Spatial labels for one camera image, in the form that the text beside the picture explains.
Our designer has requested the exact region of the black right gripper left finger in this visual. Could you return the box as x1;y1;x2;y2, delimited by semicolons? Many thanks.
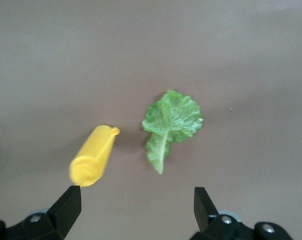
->
0;185;82;240

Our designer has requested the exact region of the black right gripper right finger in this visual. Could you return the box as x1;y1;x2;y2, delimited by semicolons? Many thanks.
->
190;186;295;240

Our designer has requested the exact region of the yellow squeeze bottle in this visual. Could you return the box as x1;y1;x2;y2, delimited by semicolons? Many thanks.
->
69;124;121;188

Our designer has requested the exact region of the green lettuce leaf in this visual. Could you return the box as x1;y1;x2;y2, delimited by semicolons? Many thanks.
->
141;89;204;175

